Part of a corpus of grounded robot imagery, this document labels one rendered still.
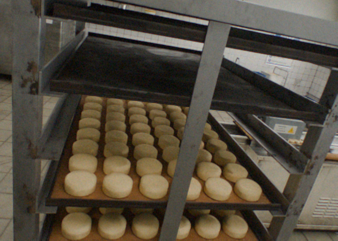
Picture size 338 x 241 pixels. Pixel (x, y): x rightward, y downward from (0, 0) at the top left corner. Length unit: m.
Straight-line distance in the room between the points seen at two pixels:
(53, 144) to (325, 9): 7.11
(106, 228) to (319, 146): 0.39
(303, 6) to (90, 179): 6.79
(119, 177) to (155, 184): 0.06
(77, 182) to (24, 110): 0.15
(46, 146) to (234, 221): 0.39
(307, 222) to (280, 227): 2.57
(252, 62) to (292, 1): 1.51
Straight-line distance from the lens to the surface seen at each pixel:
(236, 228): 0.60
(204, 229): 0.57
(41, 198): 0.47
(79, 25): 0.95
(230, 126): 2.74
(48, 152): 0.41
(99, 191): 0.48
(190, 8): 0.35
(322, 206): 3.11
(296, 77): 7.28
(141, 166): 0.52
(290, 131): 2.42
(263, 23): 0.39
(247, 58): 6.66
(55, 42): 5.51
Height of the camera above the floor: 1.79
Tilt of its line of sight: 19 degrees down
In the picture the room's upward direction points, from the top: 11 degrees clockwise
